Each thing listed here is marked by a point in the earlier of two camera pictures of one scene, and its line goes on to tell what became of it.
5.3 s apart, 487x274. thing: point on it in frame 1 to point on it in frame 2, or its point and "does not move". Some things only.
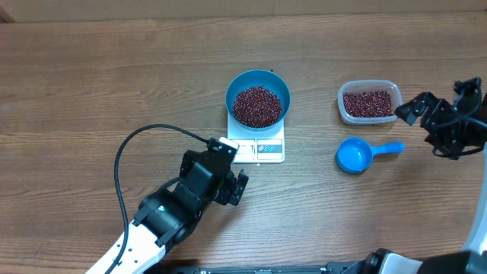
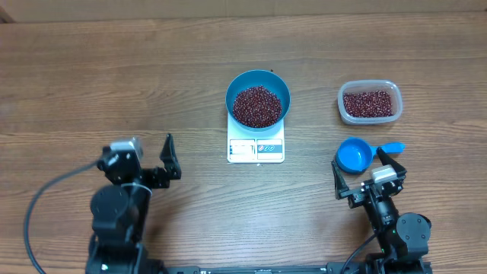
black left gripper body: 229,192 to 152,179
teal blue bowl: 258,100 does not move
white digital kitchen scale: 258,147 does not move
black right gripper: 437,111 to 355,197
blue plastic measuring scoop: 355,155 does not move
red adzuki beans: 259,106 does not move
